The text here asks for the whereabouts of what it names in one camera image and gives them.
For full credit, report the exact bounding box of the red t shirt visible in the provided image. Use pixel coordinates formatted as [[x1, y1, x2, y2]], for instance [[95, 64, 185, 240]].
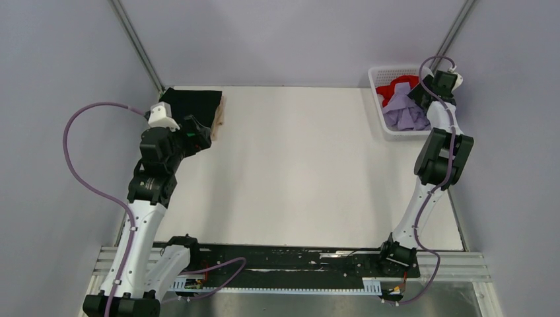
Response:
[[375, 75, 419, 108]]

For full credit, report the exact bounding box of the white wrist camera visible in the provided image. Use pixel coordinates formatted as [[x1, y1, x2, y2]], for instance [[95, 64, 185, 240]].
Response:
[[148, 102, 180, 132], [448, 66, 464, 92]]

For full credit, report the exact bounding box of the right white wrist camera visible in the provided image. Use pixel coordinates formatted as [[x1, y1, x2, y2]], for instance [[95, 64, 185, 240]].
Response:
[[448, 66, 464, 92]]

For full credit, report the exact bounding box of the purple t shirt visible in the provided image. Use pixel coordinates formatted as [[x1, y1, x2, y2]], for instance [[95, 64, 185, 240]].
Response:
[[382, 83, 431, 131]]

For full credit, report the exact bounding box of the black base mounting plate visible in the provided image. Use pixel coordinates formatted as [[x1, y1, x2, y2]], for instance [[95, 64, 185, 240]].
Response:
[[185, 244, 420, 288]]

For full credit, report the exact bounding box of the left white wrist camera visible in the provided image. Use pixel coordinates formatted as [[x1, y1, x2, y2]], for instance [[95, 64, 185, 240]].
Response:
[[148, 102, 180, 132]]

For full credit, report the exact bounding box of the folded black t shirt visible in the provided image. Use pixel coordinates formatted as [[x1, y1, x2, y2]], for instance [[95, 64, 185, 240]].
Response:
[[158, 88, 223, 128]]

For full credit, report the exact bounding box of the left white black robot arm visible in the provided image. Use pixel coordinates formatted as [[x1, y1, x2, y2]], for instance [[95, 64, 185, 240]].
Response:
[[82, 115, 211, 316]]

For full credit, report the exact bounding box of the white plastic basket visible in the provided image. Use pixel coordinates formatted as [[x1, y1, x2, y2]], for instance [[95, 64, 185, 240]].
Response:
[[367, 64, 429, 141]]

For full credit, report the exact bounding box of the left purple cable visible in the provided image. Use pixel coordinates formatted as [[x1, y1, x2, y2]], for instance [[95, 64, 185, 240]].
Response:
[[63, 102, 247, 317]]

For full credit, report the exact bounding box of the aluminium frame rail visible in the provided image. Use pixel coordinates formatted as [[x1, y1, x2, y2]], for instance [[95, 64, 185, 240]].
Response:
[[92, 246, 493, 283]]

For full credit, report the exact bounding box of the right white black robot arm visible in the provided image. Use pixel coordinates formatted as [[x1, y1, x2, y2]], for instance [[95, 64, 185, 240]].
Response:
[[376, 69, 474, 277]]

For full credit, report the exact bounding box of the white slotted cable duct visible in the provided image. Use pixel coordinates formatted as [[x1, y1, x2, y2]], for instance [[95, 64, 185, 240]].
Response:
[[168, 278, 382, 296]]

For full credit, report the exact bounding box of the folded beige t shirt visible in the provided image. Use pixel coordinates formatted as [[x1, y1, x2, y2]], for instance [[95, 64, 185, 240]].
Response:
[[211, 96, 226, 141]]

